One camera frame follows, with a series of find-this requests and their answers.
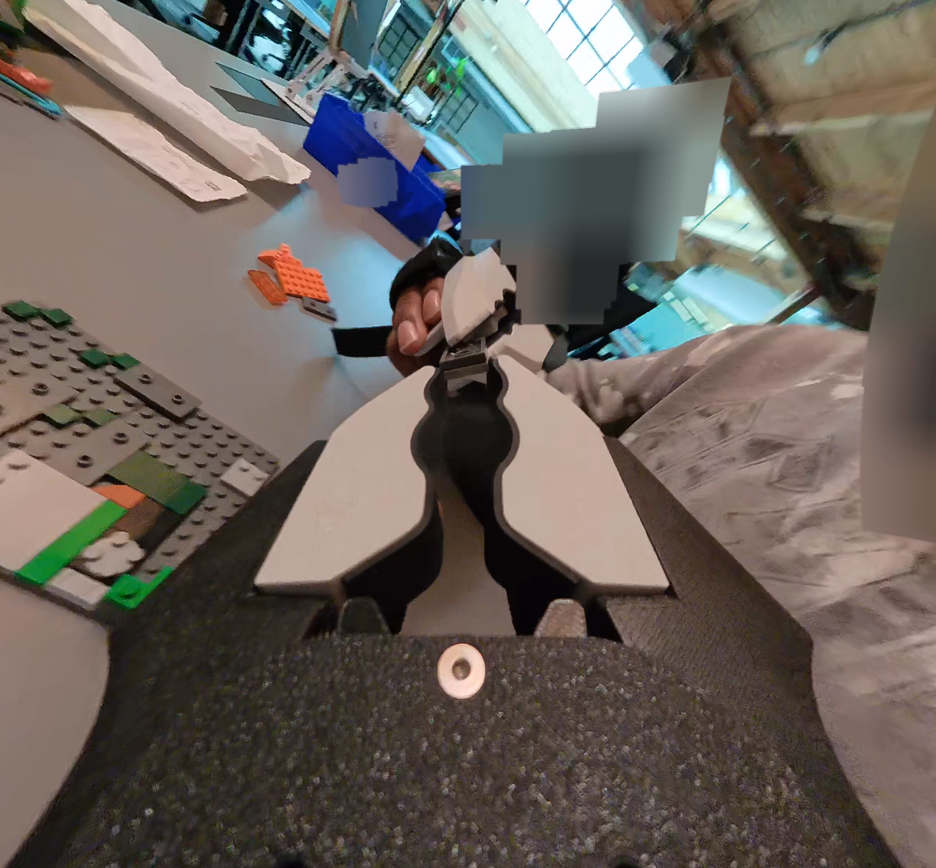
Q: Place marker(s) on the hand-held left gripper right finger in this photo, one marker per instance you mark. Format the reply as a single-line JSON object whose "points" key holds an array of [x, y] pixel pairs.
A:
{"points": [[578, 510]]}

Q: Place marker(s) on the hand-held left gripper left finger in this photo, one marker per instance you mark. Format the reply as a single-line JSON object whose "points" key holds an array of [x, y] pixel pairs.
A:
{"points": [[344, 510]]}

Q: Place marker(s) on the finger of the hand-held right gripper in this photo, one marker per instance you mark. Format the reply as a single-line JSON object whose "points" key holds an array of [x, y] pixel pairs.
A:
{"points": [[475, 290], [530, 349]]}

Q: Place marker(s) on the dark grey thin lego plate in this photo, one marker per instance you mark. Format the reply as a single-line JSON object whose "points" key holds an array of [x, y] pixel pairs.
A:
{"points": [[464, 363]]}

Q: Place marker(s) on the large orange lego plate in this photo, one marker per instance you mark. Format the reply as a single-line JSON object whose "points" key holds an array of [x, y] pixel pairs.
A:
{"points": [[300, 276]]}

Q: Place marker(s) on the grey and orange lego build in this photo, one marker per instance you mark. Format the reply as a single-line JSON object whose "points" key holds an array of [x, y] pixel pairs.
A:
{"points": [[110, 444]]}

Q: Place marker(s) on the small grey lego plate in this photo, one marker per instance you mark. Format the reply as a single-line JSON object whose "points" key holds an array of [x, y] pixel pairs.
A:
{"points": [[319, 307]]}

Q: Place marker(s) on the small orange lego plate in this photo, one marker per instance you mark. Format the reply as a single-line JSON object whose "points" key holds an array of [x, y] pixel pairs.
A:
{"points": [[267, 287]]}

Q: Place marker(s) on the turquoise lego tool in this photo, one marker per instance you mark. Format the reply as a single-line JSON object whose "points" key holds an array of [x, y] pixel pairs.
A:
{"points": [[29, 100]]}

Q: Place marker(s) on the person's right hand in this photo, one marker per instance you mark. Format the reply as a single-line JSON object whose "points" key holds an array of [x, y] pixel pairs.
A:
{"points": [[413, 327]]}

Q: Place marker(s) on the blue plastic storage bin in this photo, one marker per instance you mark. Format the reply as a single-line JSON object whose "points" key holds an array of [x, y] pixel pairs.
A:
{"points": [[351, 144]]}

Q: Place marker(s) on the grey spotted sweatshirt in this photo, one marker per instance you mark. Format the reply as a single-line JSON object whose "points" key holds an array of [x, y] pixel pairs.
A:
{"points": [[768, 517]]}

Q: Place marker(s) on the small white stand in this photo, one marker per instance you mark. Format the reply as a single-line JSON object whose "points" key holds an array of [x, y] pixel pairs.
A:
{"points": [[307, 78]]}

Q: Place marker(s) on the large printed paper bag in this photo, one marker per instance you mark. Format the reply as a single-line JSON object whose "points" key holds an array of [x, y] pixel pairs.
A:
{"points": [[168, 93]]}

